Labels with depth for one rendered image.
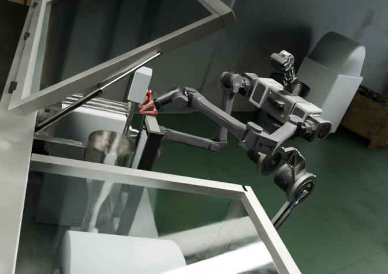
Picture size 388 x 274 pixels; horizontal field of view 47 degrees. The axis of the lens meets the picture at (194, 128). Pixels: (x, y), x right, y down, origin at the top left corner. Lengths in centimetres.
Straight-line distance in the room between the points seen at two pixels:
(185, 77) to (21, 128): 458
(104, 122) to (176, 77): 377
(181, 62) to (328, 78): 224
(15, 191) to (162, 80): 457
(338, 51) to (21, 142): 592
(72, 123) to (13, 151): 78
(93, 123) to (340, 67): 517
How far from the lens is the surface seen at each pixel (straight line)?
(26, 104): 106
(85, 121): 169
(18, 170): 89
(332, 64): 660
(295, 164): 283
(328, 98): 659
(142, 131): 178
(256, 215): 110
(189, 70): 551
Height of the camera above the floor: 215
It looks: 23 degrees down
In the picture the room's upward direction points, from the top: 21 degrees clockwise
